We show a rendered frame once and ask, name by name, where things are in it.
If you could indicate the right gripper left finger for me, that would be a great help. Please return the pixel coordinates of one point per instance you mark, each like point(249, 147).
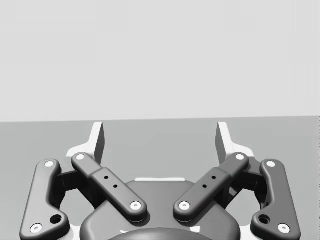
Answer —
point(112, 185)

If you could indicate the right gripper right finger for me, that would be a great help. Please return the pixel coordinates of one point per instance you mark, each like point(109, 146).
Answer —
point(207, 185)

